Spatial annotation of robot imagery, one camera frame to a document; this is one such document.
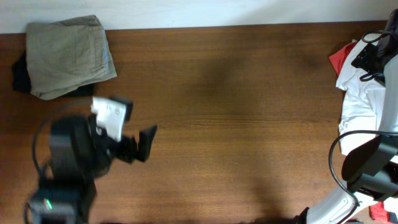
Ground red garment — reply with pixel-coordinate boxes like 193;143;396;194
328;42;398;222

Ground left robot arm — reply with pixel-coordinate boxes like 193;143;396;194
24;114;157;224

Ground khaki shorts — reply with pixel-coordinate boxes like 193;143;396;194
26;15;117;100

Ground white shirt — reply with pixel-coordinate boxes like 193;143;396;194
335;33;398;214

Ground folded black garment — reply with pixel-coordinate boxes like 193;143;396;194
12;52;95;98

